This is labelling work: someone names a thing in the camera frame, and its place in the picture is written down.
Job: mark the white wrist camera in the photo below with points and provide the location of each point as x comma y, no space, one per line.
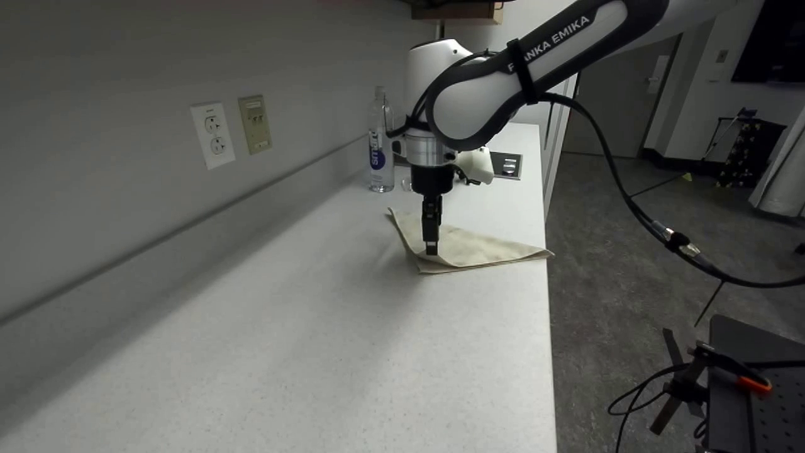
472,167

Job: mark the clear water bottle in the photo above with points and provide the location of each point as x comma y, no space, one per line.
381,157

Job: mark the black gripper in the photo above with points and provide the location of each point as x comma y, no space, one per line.
431,182

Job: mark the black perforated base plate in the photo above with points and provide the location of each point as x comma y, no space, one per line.
740,420

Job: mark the black tripod stand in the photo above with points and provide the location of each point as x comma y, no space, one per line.
669,386

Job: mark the beige stained cloth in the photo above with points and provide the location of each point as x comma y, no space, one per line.
457,246

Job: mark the white wall outlet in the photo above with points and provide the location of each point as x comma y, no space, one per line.
212,133

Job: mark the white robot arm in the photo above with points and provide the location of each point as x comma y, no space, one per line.
457,98

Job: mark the orange clamp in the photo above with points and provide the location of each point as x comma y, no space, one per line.
750,380

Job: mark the beige wall switch plate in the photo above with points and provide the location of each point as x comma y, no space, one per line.
254,123

